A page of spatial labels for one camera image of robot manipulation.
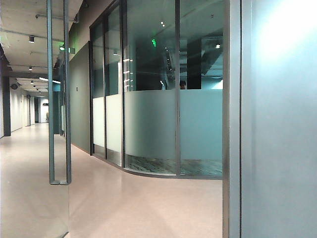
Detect teal long door pull handle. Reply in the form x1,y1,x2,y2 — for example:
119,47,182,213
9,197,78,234
46,0,72,185

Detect dark corridor pillar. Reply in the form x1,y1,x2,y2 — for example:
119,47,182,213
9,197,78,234
1,76,12,137

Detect grey ceiling pipe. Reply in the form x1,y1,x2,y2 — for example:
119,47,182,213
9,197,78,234
35,13,80,25

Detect dark square column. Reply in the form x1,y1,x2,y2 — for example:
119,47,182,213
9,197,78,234
186,37,203,90

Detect clear glass door panel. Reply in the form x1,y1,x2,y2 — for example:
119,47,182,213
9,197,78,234
0,0,72,238

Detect green lit exit sign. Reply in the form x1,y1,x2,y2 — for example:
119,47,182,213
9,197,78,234
59,41,76,54

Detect frosted curved glass partition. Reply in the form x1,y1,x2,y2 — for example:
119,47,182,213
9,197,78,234
123,0,224,179

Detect grey metal frame post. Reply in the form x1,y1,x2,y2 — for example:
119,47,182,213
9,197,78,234
222,0,243,238

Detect long linear ceiling light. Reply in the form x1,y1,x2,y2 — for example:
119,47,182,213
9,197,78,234
39,76,61,84

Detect dark framed sliding glass doors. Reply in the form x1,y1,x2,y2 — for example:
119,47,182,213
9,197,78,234
89,3,124,167

